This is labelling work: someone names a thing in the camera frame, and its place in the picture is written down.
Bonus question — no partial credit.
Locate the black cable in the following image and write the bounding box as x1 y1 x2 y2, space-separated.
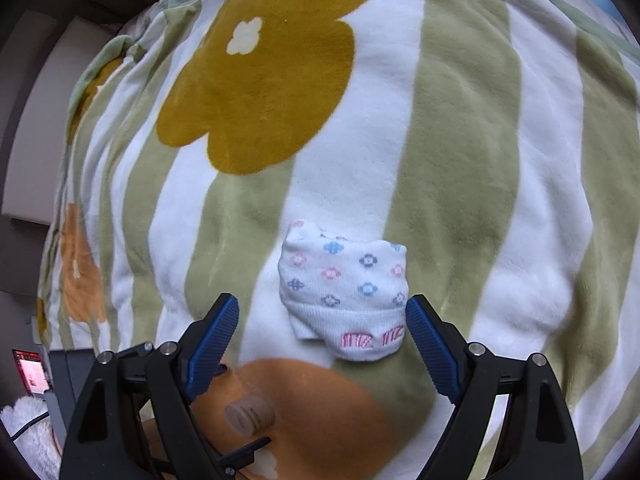
10 407 51 441

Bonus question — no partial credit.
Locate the red-lit screen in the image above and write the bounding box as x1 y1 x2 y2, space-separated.
12 347 53 396

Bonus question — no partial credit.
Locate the tan round jar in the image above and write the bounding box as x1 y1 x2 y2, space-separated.
222 394 276 436

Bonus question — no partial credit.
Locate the white flower-patterned sock roll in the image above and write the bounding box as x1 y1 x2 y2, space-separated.
277 219 410 363

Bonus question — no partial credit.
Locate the cream padded board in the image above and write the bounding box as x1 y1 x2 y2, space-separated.
0 20 118 223

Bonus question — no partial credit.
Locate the white fluffy rug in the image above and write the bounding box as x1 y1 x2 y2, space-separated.
0 394 63 480

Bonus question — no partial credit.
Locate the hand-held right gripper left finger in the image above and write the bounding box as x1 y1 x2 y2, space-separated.
59 294 241 480

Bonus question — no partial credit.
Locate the striped flower-print blanket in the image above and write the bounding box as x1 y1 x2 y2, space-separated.
35 0 640 480

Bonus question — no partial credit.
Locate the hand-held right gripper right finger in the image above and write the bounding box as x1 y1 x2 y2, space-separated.
405 295 585 480

